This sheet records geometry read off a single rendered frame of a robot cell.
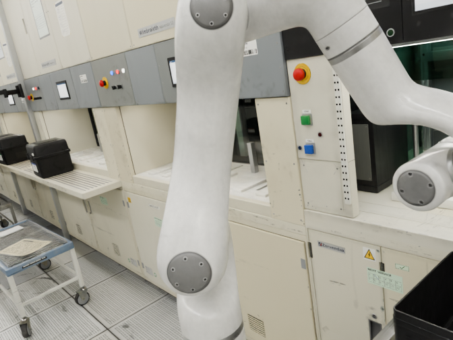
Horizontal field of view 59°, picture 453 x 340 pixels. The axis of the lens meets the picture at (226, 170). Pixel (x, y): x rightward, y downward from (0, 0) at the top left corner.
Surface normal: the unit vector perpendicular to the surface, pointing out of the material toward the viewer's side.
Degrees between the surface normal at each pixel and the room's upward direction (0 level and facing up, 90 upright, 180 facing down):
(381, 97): 99
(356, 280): 90
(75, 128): 90
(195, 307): 31
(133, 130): 90
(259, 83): 90
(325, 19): 103
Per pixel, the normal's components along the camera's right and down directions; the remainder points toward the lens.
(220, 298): 0.18, -0.77
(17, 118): 0.66, 0.09
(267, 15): -0.69, 0.60
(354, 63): -0.38, 0.50
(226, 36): 0.26, 0.58
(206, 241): 0.20, -0.18
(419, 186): -0.74, 0.30
